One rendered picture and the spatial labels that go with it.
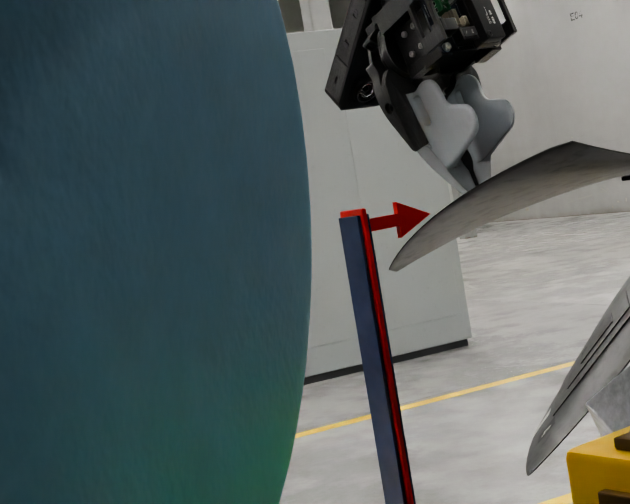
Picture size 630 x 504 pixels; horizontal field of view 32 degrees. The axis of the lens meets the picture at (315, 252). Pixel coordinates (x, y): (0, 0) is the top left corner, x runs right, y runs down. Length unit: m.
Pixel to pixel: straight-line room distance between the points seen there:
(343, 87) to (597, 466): 0.45
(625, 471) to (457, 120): 0.35
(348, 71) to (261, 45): 0.71
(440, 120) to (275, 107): 0.64
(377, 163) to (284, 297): 7.17
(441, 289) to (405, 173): 0.83
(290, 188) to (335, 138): 7.04
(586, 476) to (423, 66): 0.37
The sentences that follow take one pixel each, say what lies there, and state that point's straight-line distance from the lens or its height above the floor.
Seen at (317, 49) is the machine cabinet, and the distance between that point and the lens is 7.25.
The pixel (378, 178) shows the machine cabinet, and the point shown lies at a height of 1.24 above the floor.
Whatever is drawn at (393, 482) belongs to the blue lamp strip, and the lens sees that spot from 0.73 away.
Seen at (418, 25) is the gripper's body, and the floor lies 1.31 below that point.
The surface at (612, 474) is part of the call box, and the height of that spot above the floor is 1.06.
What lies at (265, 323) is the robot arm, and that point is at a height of 1.19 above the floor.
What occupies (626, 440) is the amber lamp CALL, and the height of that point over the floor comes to 1.08.
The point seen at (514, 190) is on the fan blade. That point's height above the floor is 1.19.
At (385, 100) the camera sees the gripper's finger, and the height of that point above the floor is 1.26.
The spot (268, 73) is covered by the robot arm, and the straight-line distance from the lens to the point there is 0.16.
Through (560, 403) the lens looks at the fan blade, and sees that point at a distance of 1.10.
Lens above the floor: 1.21
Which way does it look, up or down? 3 degrees down
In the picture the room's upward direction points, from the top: 9 degrees counter-clockwise
